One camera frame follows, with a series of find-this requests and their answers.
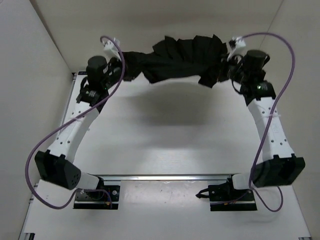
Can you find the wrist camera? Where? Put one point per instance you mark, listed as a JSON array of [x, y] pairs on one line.
[[236, 44], [109, 49]]

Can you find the black pleated skirt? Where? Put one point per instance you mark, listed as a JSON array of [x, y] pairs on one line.
[[174, 59]]

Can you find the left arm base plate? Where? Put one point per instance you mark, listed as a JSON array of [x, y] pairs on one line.
[[98, 200]]

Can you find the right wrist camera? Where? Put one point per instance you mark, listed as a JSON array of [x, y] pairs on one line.
[[236, 44]]

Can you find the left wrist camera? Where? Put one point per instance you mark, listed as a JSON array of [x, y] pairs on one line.
[[109, 49]]

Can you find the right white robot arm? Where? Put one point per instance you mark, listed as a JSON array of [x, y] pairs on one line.
[[276, 163]]

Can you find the aluminium table edge rail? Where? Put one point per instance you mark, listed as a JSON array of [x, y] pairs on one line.
[[165, 177]]

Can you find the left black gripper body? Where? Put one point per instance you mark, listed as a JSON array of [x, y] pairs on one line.
[[116, 68]]

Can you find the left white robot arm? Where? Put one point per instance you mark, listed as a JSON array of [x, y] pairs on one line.
[[55, 165]]

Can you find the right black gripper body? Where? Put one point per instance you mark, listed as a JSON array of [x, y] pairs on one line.
[[229, 70]]

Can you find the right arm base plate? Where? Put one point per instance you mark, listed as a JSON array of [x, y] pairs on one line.
[[224, 198]]

